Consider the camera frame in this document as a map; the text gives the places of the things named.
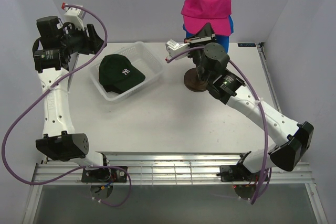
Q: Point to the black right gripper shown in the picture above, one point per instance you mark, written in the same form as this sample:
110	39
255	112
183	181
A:
205	35

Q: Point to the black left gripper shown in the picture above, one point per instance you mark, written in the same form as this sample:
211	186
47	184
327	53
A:
92	44

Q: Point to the blue baseball cap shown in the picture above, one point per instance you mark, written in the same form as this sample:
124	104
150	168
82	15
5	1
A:
223	40

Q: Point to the magenta baseball cap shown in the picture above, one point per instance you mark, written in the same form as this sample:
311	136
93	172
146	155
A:
197	13

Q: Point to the black baseball cap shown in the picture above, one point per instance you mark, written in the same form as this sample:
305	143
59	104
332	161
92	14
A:
118	70

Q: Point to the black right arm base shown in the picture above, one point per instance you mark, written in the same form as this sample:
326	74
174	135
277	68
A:
236	173

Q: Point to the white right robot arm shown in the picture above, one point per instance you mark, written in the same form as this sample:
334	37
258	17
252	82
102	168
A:
291	139

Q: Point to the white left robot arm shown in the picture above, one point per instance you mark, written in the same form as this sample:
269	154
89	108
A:
52	53

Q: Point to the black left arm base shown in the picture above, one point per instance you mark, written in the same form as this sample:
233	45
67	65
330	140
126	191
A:
105	175

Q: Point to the white plastic basket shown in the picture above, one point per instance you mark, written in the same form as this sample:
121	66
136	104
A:
143	58

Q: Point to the dark wooden mannequin stand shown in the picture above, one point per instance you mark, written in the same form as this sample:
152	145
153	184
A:
192	82

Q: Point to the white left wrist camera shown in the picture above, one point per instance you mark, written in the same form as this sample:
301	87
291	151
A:
73	11

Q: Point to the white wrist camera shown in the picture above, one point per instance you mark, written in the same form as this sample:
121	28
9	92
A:
176	50
73	11

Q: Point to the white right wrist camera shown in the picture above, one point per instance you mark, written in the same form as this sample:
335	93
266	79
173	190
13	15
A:
176	50

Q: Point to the aluminium rail frame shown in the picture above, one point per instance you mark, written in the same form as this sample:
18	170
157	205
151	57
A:
173	141

